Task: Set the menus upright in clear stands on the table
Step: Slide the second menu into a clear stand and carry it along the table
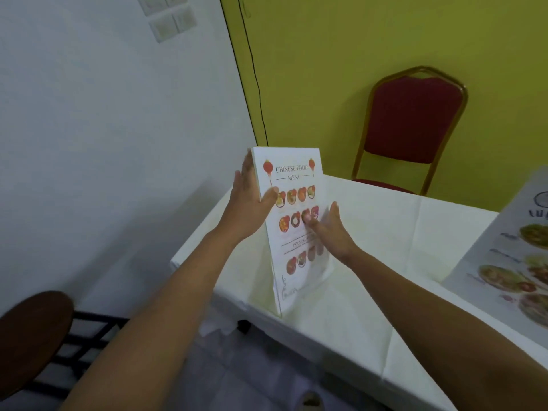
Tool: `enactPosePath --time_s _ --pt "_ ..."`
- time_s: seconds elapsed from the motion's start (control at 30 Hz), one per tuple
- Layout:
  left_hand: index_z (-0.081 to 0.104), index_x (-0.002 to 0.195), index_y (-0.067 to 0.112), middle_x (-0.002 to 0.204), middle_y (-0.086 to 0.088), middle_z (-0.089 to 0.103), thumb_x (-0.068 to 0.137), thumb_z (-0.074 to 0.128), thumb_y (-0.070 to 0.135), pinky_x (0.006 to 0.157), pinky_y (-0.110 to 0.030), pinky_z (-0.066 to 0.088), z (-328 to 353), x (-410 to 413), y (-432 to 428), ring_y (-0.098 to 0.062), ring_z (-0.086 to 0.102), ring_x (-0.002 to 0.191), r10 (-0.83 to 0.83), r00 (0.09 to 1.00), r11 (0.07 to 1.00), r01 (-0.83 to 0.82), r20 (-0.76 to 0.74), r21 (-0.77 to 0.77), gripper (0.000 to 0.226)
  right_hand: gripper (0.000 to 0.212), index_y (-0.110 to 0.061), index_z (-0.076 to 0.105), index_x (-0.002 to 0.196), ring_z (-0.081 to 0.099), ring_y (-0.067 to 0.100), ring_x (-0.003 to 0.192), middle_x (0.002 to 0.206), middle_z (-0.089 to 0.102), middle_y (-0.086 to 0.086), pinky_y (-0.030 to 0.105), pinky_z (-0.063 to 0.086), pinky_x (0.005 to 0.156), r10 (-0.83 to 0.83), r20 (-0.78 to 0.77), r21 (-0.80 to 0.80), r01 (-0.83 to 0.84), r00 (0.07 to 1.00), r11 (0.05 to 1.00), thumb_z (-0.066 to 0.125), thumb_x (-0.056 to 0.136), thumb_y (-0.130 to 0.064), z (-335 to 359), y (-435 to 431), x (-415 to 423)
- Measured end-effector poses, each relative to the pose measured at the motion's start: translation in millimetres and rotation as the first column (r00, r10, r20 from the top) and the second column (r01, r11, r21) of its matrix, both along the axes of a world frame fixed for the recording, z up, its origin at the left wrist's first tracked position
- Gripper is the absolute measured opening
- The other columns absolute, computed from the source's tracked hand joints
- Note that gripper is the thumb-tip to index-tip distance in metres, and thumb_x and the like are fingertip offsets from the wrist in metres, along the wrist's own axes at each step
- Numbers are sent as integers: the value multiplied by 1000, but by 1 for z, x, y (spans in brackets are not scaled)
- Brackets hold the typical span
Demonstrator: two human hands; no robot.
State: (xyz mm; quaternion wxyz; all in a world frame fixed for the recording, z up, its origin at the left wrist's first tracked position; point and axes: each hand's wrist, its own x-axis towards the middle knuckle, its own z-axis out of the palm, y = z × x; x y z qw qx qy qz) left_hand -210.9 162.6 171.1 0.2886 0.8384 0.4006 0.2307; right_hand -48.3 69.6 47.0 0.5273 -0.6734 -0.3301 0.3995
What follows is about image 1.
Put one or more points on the person's left hand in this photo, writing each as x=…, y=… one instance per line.
x=244, y=209

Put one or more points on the person's right hand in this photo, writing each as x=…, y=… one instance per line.
x=334, y=239

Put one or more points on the person's right thumb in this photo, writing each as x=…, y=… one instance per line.
x=314, y=225

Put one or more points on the person's left thumb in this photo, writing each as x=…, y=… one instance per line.
x=269, y=197

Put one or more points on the white menu card with lanterns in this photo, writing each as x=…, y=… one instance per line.
x=295, y=239

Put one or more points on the person's right forearm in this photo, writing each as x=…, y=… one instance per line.
x=436, y=338

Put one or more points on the person's left forearm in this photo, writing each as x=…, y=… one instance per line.
x=162, y=321

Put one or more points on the white tablecloth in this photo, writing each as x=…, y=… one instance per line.
x=385, y=261

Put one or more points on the large menu with food photos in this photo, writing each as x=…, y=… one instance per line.
x=509, y=269

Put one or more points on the red chair with gold frame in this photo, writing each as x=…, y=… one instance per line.
x=411, y=119

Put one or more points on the white wall switch plate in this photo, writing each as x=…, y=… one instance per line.
x=160, y=2
x=173, y=23

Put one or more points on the brown wooden seat black frame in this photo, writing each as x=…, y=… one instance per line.
x=30, y=333

